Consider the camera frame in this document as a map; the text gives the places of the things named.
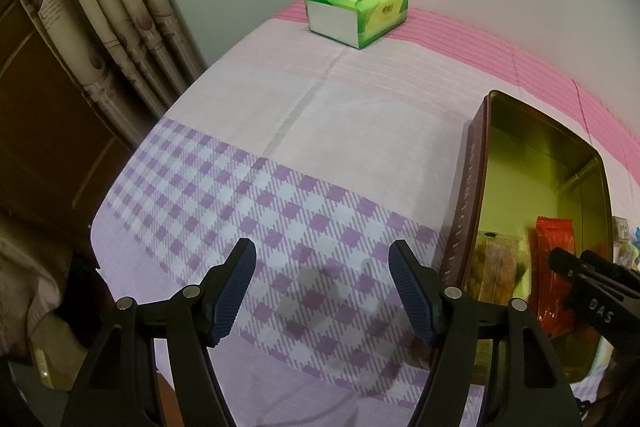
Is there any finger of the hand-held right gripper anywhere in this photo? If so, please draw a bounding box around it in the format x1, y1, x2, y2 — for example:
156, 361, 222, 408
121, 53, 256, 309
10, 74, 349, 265
580, 250, 640, 303
548, 248, 586, 288

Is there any small white snack packet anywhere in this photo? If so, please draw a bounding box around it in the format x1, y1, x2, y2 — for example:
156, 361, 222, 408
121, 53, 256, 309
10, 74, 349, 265
611, 216, 632, 265

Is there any beige patterned curtain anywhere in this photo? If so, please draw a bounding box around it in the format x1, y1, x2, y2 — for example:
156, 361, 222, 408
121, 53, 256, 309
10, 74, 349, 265
12, 0, 208, 152

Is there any orange-red snack packet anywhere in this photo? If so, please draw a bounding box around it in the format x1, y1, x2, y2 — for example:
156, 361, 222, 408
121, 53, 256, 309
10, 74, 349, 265
535, 216, 581, 338

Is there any beige cloth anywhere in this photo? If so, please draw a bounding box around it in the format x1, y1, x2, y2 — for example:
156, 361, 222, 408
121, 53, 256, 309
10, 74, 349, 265
0, 207, 101, 388

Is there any maroon tin box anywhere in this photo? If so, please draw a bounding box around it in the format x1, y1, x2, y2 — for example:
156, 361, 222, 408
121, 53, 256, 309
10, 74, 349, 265
432, 90, 613, 388

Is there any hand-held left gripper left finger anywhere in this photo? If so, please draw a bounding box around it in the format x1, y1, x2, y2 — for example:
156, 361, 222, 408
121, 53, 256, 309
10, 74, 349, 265
60, 237, 258, 427

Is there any brown wooden door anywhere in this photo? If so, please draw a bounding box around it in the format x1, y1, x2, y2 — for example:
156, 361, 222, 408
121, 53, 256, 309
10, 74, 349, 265
0, 0, 136, 233

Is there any green tissue pack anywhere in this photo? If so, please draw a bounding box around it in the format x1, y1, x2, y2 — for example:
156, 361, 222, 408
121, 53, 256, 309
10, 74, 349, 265
304, 0, 411, 51

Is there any pink purple checked cloth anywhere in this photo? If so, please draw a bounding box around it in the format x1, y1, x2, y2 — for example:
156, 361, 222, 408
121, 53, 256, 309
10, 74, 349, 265
90, 0, 640, 427

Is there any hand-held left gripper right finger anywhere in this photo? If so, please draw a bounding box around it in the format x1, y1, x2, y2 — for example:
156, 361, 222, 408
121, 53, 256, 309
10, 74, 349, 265
387, 239, 583, 427

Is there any clear snack packet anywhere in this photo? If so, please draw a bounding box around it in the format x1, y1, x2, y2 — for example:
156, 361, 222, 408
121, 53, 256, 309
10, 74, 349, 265
462, 231, 533, 308

